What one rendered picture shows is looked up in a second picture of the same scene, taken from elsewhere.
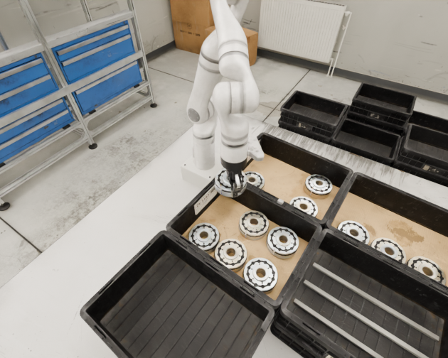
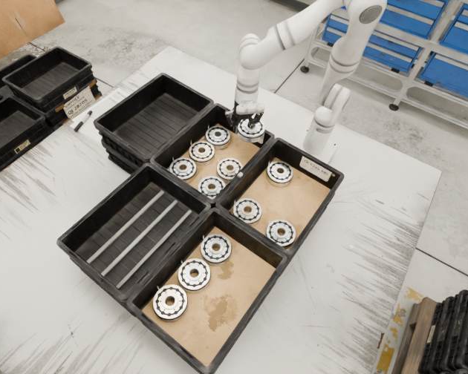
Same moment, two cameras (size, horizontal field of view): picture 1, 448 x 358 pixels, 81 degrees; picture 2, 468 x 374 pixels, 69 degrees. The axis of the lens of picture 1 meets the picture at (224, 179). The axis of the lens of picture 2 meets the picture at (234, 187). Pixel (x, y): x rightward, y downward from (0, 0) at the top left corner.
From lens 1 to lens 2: 103 cm
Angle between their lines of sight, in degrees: 50
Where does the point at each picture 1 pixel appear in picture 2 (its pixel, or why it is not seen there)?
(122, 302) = (174, 100)
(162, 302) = (172, 119)
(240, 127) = (241, 73)
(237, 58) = (271, 31)
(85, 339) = not seen: hidden behind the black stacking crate
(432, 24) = not seen: outside the picture
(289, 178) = (292, 211)
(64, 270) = (211, 83)
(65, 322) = not seen: hidden behind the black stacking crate
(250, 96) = (242, 52)
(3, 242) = (272, 79)
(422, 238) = (212, 329)
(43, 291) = (197, 77)
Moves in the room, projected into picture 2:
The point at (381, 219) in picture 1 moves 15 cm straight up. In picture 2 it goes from (238, 292) to (241, 276)
